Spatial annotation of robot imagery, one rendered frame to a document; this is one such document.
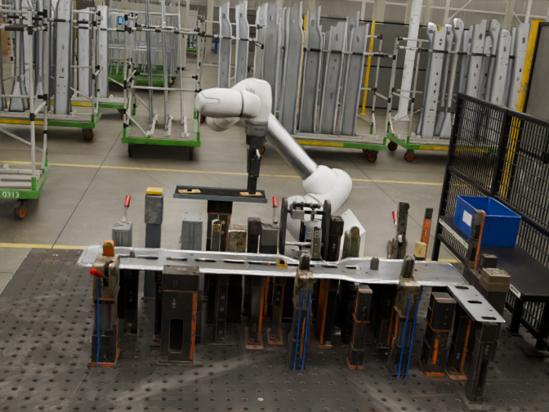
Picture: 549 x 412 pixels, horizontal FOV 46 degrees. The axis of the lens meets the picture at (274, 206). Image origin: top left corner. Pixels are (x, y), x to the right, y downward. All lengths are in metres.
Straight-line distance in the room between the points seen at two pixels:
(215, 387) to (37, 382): 0.55
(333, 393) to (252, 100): 1.10
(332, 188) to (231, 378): 1.22
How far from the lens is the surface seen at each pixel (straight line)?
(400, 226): 2.56
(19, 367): 2.32
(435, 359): 2.38
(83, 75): 11.77
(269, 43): 9.24
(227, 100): 2.47
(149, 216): 2.63
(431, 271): 2.48
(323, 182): 3.10
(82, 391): 2.17
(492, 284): 2.39
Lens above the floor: 1.84
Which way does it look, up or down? 16 degrees down
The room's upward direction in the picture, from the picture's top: 5 degrees clockwise
